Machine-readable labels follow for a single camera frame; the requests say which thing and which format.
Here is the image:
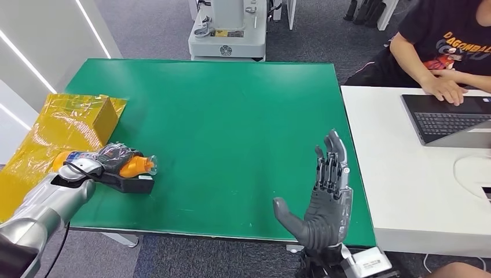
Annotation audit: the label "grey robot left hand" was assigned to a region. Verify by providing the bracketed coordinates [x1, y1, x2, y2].
[96, 142, 145, 174]

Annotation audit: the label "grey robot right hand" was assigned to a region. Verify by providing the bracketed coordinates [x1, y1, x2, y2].
[273, 129, 354, 251]

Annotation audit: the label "person's right hand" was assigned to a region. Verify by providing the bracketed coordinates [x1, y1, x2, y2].
[419, 75, 469, 107]

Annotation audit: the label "person's left hand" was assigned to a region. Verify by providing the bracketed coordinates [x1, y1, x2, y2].
[431, 69, 467, 83]

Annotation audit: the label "orange detergent bottle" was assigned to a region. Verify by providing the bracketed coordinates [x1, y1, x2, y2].
[52, 150, 159, 179]

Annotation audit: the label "dark grey laptop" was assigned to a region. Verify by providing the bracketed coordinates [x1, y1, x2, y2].
[401, 94, 491, 149]

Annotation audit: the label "person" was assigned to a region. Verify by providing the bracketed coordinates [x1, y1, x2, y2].
[344, 0, 491, 106]

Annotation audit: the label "yellow film-wrapped cardboard box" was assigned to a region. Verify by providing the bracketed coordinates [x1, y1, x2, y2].
[0, 93, 129, 224]

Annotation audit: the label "white table leg bar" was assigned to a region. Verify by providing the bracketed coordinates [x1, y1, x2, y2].
[100, 232, 140, 248]

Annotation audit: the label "white desk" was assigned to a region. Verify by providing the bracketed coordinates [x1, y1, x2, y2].
[340, 85, 491, 258]

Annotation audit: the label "white round pad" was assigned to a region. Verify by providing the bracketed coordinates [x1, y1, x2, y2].
[453, 153, 491, 200]

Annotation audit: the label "black chair legs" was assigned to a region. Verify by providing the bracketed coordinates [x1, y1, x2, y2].
[343, 0, 387, 28]

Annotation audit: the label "green table mat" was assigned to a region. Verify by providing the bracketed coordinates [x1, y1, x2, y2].
[64, 58, 378, 248]

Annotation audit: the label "person's knee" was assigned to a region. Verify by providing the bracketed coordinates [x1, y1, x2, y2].
[424, 262, 491, 278]

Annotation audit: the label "white narrow panel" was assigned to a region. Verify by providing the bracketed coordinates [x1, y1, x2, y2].
[285, 0, 298, 31]

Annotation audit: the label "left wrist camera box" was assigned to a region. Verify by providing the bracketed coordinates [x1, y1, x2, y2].
[52, 171, 155, 195]

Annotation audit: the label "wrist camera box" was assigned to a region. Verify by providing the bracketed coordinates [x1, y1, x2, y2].
[52, 171, 155, 195]
[340, 246, 394, 278]

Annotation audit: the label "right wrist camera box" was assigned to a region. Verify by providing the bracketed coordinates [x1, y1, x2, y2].
[340, 246, 394, 278]

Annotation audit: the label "white furniture post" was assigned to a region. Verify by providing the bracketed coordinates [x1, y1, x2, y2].
[376, 0, 401, 31]

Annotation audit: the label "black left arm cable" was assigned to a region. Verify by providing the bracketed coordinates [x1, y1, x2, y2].
[43, 223, 71, 278]

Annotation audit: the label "white floor cable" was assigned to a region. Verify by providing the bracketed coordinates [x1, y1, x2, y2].
[422, 253, 435, 274]

